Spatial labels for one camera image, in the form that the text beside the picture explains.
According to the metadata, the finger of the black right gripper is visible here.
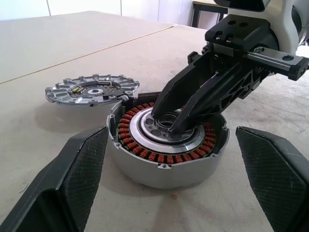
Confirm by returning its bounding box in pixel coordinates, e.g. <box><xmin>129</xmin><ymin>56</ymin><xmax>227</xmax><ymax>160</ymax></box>
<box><xmin>169</xmin><ymin>63</ymin><xmax>267</xmax><ymax>133</ymax></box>
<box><xmin>153</xmin><ymin>52</ymin><xmax>240</xmax><ymax>118</ymax></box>

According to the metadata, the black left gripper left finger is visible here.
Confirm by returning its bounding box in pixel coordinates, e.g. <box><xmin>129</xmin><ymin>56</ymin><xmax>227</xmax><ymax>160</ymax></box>
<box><xmin>0</xmin><ymin>126</ymin><xmax>110</xmax><ymax>232</ymax></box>

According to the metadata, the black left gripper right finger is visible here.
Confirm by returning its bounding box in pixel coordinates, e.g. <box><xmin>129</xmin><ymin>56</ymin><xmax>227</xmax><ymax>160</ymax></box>
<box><xmin>235</xmin><ymin>126</ymin><xmax>309</xmax><ymax>232</ymax></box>

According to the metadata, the silver spoked rotor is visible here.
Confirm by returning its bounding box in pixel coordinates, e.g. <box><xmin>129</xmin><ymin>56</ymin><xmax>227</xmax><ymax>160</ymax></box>
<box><xmin>129</xmin><ymin>107</ymin><xmax>206</xmax><ymax>154</ymax></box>

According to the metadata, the silver hinged motor lid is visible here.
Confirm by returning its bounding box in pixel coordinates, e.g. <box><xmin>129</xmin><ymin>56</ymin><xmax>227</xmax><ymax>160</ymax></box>
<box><xmin>44</xmin><ymin>73</ymin><xmax>141</xmax><ymax>108</ymax></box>

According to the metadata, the grey round motor housing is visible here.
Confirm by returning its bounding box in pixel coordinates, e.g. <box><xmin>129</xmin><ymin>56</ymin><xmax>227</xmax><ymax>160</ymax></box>
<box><xmin>106</xmin><ymin>91</ymin><xmax>229</xmax><ymax>189</ymax></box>

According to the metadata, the black-framed background desk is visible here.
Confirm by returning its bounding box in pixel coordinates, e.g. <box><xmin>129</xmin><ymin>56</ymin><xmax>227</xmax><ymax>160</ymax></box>
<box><xmin>191</xmin><ymin>0</ymin><xmax>229</xmax><ymax>28</ymax></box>

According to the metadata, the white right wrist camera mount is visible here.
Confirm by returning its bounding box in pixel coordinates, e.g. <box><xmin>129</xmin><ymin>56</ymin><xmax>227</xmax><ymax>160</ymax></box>
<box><xmin>214</xmin><ymin>0</ymin><xmax>305</xmax><ymax>53</ymax></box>

